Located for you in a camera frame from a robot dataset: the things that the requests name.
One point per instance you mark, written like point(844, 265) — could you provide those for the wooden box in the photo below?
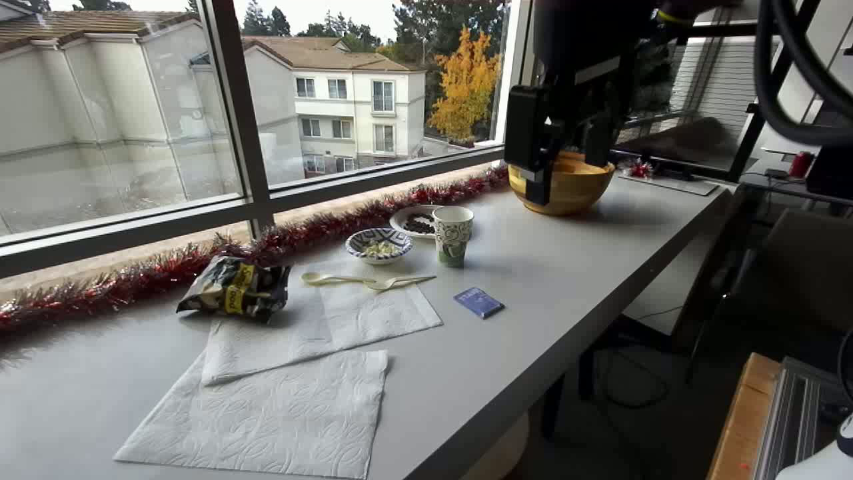
point(742, 417)

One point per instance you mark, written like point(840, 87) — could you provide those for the patterned paper cup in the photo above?
point(455, 238)

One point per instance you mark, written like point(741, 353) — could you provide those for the smooth white paper napkin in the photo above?
point(374, 315)

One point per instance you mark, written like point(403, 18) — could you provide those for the flat grey mat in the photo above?
point(677, 186)

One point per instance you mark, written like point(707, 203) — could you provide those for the red ornament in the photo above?
point(641, 170)

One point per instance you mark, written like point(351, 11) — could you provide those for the small Christmas tree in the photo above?
point(657, 83)

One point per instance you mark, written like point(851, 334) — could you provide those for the black monitor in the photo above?
point(831, 175)

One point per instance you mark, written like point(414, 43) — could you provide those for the white plastic object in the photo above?
point(822, 463)

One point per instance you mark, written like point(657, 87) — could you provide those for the small patterned bowl with snacks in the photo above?
point(381, 246)

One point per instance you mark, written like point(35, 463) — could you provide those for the crumpled snack bag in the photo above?
point(235, 290)

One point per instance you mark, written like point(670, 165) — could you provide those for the large white paper towel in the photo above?
point(267, 417)

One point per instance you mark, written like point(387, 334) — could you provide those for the dark chair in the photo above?
point(790, 277)

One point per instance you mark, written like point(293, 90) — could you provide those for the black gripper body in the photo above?
point(534, 125)

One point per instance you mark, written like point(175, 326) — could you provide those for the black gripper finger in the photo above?
point(538, 189)
point(603, 134)

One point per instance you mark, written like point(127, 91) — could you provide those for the blue packet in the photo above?
point(478, 302)

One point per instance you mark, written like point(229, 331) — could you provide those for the dark window frame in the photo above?
point(242, 115)

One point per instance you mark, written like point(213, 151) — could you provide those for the red tinsel garland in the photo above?
point(107, 290)

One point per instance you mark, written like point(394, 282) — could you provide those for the red cup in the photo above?
point(802, 167)

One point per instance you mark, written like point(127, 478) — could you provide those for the grey metal rail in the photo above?
point(790, 427)

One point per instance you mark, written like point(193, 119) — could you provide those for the yellow wooden bowl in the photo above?
point(577, 190)

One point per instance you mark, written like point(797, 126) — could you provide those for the white plate with dark food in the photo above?
point(414, 223)

